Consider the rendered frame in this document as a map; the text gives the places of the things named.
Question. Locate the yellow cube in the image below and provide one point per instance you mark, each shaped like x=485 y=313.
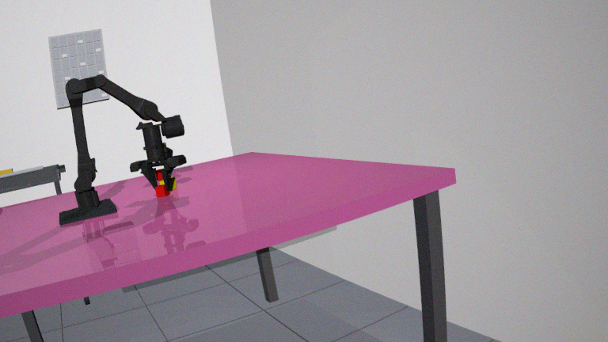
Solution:
x=172 y=184

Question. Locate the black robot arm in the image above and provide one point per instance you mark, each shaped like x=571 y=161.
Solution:
x=171 y=127

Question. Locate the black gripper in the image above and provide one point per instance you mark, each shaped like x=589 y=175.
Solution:
x=155 y=153

